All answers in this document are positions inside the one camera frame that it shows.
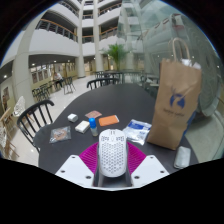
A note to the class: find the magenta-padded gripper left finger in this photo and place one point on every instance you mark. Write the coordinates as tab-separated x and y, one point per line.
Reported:
75	168

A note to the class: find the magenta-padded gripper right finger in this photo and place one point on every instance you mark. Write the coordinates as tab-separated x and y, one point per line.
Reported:
148	168

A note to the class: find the white perforated computer mouse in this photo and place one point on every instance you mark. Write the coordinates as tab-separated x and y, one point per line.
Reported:
112	153

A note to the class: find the clear plastic bag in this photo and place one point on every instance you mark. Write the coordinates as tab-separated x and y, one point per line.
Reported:
60	134

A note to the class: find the white and blue plastic packet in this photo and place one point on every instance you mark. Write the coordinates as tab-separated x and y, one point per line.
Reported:
137	130

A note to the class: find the white rectangular box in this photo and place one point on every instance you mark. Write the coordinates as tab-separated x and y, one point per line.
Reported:
82	126

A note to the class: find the small blue-capped bottle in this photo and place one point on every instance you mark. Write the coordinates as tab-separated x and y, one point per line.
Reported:
93	126

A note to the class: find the small white square box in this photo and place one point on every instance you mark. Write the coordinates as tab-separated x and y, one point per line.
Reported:
72	117

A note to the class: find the flat brown card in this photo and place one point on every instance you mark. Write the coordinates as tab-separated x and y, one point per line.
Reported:
93	114

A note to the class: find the flat orange card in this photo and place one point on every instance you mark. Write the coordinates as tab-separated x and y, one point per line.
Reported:
108	120

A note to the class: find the brown paper bag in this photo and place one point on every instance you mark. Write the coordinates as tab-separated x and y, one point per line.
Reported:
175	103

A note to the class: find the light wooden chair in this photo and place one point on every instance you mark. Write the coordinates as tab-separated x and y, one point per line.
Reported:
5	140

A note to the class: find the group of black chairs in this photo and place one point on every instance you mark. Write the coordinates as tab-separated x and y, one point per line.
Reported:
43	91

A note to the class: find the person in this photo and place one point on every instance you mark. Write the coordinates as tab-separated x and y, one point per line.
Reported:
58	79

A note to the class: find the potted green palm plant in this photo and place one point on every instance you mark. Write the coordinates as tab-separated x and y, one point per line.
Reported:
116	53

